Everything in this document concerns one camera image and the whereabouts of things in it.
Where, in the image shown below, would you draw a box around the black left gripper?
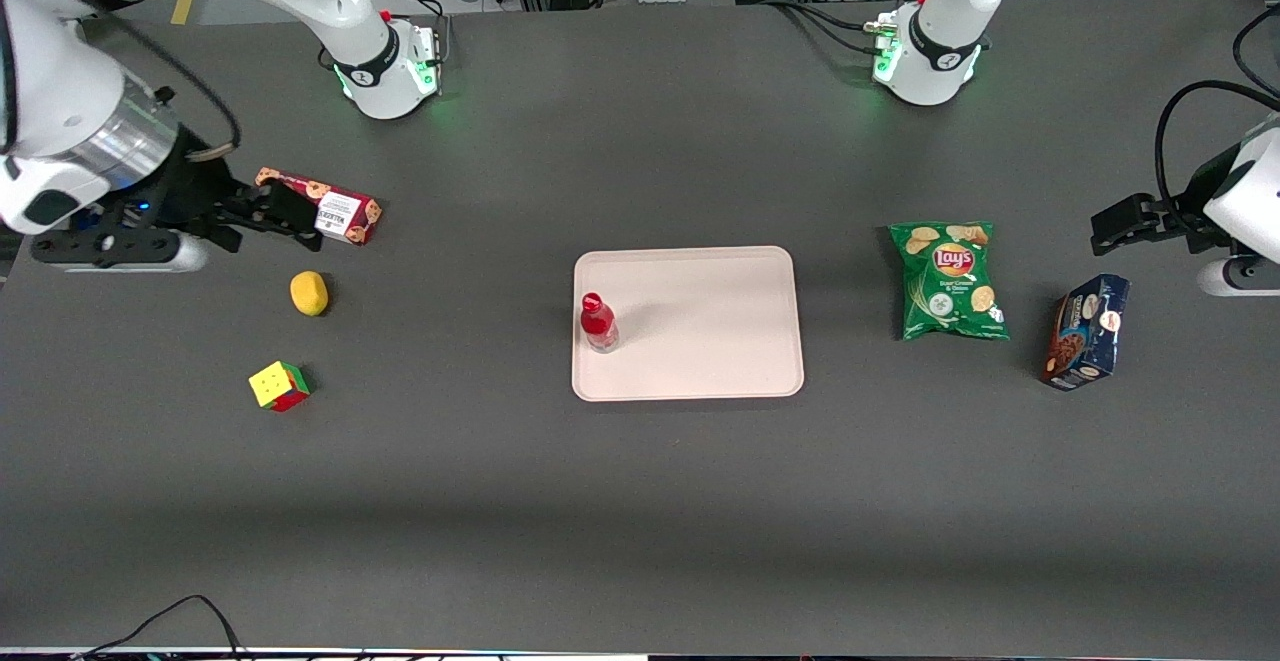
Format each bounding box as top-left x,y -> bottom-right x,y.
1089,151 -> 1247,257

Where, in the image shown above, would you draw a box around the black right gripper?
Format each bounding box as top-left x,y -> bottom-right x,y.
100,133 -> 323,254

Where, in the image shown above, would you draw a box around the red coke bottle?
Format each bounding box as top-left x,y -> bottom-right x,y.
580,292 -> 622,355

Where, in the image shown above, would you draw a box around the beige plastic tray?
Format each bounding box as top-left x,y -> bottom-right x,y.
571,246 -> 806,403

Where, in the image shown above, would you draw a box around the yellow lemon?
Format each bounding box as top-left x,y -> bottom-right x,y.
290,270 -> 331,318

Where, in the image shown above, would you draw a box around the red cookie box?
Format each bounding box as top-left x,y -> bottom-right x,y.
254,167 -> 385,247

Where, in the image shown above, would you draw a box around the dark blue cookie box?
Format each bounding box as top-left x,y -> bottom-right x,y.
1038,273 -> 1133,393

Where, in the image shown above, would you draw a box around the colourful rubiks cube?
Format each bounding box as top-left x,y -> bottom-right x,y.
248,360 -> 313,414

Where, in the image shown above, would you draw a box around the green lays chips bag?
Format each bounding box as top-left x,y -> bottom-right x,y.
889,221 -> 1012,343

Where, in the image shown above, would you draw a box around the dark grey table mat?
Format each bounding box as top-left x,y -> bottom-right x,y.
0,0 -> 1280,656

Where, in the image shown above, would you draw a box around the black left wrist camera cable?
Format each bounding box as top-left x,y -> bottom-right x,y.
1154,3 -> 1280,224

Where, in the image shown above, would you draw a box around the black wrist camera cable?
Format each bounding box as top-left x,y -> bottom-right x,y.
1154,3 -> 1280,224
92,13 -> 243,162

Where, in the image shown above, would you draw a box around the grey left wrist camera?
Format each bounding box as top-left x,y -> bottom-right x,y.
1197,255 -> 1280,299

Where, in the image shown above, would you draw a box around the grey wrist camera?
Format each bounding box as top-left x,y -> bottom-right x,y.
1197,255 -> 1280,299
28,228 -> 209,275

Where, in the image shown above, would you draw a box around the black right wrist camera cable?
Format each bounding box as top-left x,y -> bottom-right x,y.
92,13 -> 243,162

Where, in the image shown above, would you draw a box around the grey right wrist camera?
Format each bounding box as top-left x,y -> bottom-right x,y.
28,228 -> 209,275

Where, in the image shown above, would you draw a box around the thin black cable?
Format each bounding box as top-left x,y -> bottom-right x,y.
68,595 -> 249,661

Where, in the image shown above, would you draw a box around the black left arm base cables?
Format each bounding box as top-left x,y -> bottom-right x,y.
758,0 -> 885,54

